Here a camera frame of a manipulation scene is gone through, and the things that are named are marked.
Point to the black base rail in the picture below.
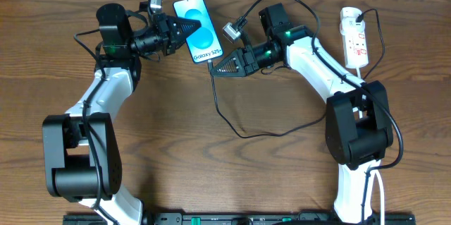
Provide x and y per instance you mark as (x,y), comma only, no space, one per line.
(308,217)

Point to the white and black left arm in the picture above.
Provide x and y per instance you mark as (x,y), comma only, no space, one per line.
(81,156)

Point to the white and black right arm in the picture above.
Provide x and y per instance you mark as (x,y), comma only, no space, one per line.
(358,122)

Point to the white power strip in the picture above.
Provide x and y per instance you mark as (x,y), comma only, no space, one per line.
(354,45)

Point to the blue Galaxy smartphone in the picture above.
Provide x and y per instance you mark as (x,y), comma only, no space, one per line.
(204,43)

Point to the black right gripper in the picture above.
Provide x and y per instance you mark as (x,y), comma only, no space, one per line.
(244,61)

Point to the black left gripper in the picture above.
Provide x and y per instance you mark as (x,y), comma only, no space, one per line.
(168,27)

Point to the white charger adapter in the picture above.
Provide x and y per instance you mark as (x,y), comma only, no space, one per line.
(350,26)

